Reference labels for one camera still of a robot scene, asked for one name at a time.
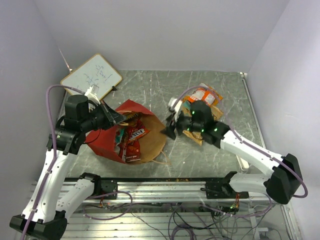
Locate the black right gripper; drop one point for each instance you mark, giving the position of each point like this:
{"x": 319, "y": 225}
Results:
{"x": 169, "y": 130}

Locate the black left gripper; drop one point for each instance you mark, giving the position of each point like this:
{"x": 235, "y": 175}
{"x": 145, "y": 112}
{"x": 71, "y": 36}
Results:
{"x": 112, "y": 117}

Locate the red paper bag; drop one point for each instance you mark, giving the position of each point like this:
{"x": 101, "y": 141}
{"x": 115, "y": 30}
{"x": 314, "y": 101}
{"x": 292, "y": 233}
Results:
{"x": 102, "y": 142}

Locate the yellow chip bag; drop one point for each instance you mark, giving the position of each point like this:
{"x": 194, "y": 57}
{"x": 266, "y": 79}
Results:
{"x": 196, "y": 136}

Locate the orange chip bag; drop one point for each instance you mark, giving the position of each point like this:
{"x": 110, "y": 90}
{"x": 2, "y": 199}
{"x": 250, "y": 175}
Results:
{"x": 204, "y": 86}

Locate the orange cracker snack pack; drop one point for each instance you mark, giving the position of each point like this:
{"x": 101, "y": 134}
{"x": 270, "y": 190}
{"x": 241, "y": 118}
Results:
{"x": 202, "y": 95}

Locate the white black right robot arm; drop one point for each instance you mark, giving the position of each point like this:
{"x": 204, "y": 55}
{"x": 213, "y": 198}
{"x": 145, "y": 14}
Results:
{"x": 280, "y": 176}

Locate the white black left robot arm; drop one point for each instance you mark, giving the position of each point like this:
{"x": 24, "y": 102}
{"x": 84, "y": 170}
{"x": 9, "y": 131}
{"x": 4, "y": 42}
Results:
{"x": 46, "y": 215}

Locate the teal candy snack pack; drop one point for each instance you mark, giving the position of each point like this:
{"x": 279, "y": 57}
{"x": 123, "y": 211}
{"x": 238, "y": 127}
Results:
{"x": 118, "y": 139}

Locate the red foil snack pack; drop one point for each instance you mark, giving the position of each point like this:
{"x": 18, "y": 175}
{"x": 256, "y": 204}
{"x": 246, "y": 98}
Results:
{"x": 134, "y": 128}

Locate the white block on table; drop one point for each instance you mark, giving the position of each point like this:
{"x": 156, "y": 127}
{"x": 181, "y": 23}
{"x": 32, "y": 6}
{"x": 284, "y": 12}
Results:
{"x": 243, "y": 164}

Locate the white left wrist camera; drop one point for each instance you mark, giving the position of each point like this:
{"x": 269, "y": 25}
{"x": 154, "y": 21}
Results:
{"x": 91, "y": 94}

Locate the small whiteboard yellow frame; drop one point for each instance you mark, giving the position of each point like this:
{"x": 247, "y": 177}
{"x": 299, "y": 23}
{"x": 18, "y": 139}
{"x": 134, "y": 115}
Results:
{"x": 95, "y": 71}

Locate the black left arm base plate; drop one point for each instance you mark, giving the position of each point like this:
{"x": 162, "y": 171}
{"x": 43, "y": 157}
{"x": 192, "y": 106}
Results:
{"x": 105, "y": 187}

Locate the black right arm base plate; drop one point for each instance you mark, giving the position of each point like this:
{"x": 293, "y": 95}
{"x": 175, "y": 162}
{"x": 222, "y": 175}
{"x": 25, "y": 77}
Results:
{"x": 217, "y": 188}

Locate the aluminium rail frame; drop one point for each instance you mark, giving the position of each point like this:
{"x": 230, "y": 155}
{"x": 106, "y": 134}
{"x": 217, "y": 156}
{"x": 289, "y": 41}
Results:
{"x": 176, "y": 209}

